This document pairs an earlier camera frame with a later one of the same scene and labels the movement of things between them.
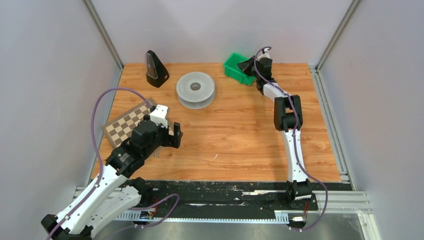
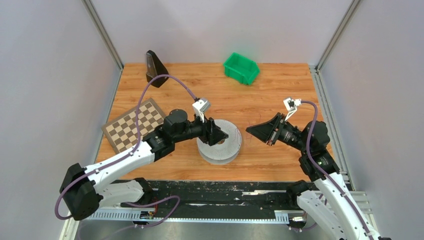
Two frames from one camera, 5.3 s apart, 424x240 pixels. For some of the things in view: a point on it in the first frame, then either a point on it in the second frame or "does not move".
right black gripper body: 258,64 → 286,133
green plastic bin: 233,71 does not move
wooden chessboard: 118,130 does not move
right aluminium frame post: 339,31 does not move
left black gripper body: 162,135 → 202,132
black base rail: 233,196 does not move
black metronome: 156,74 does not move
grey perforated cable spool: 195,90 → 224,152
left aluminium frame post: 96,18 does not move
